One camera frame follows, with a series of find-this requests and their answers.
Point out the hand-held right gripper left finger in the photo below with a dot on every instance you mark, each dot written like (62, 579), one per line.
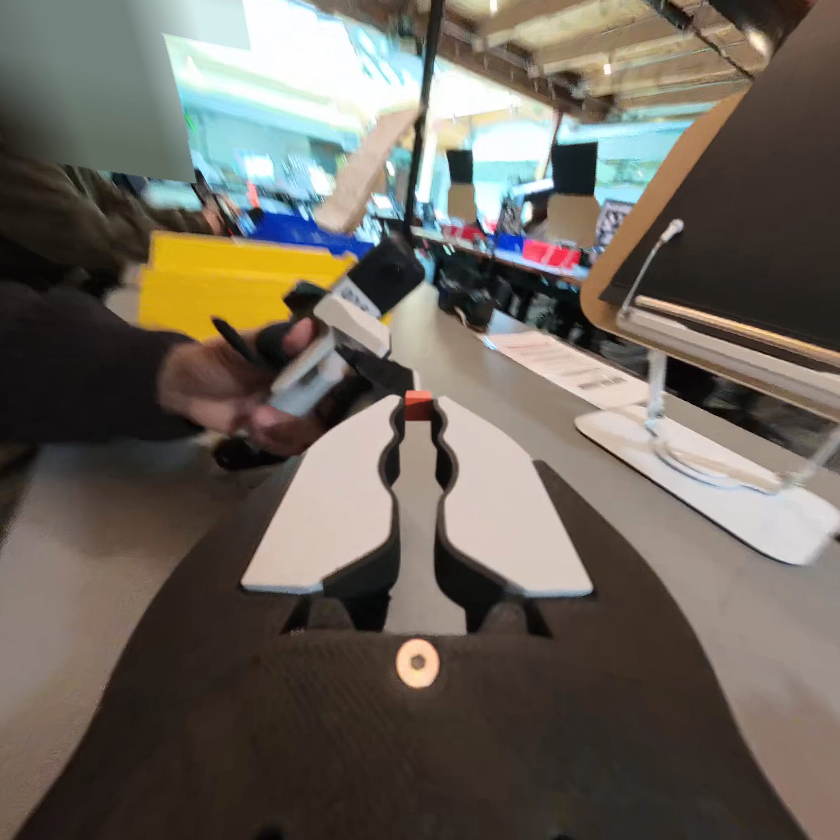
(334, 512)

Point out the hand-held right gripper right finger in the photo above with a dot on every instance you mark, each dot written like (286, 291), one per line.
(505, 518)

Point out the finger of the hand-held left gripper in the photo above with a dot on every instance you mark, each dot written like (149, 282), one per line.
(384, 374)
(354, 325)

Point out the orange cube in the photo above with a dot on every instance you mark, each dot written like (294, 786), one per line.
(418, 407)

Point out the yellow plastic bin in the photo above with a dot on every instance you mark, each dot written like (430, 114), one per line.
(216, 282)

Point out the person's left forearm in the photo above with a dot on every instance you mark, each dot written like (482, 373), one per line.
(79, 367)

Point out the person's left hand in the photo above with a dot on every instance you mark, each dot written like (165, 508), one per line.
(210, 387)

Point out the black device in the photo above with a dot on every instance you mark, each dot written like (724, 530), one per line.
(463, 298)

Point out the red storage bin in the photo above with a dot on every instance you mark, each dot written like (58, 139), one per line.
(463, 233)
(551, 254)

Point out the cardboard sheet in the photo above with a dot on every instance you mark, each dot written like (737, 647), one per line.
(367, 170)

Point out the blue plastic bin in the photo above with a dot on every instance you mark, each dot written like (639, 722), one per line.
(295, 233)

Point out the blue storage bin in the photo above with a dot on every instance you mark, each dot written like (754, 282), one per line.
(508, 243)

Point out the printed paper sheet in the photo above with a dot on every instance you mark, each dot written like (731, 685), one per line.
(564, 367)

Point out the silver stand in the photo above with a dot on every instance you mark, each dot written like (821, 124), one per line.
(722, 358)

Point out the white stand with black board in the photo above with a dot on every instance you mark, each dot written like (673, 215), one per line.
(754, 197)

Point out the black metal post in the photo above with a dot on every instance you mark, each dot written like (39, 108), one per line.
(420, 131)

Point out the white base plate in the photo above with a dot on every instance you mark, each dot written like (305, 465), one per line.
(754, 518)

